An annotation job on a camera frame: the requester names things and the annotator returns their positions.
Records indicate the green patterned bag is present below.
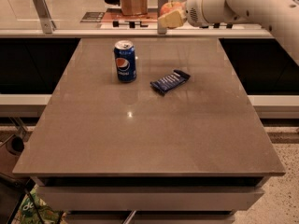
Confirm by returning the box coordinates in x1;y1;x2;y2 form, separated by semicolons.
11;186;64;224

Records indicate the metal glass bracket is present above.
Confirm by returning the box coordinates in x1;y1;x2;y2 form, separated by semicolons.
157;0;168;35
32;0;56;34

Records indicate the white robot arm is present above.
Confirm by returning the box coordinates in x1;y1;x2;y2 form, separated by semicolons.
158;0;299;64

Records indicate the red orange apple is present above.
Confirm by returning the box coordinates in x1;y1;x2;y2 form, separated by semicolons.
160;1;183;15

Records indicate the blue Pepsi soda can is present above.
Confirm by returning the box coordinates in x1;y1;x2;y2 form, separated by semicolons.
114;40;136;82

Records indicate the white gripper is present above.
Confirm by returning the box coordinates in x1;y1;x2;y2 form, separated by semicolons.
158;0;228;29

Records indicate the middle metal glass bracket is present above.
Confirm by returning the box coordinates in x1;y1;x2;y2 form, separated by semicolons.
157;0;168;35

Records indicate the black cable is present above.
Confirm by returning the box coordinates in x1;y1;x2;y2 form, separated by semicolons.
0;171;46;224

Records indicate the blue snack bar wrapper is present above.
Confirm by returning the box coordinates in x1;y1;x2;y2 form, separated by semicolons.
150;69;191;95

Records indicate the left metal glass bracket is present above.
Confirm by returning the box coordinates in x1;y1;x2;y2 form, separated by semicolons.
32;0;56;34

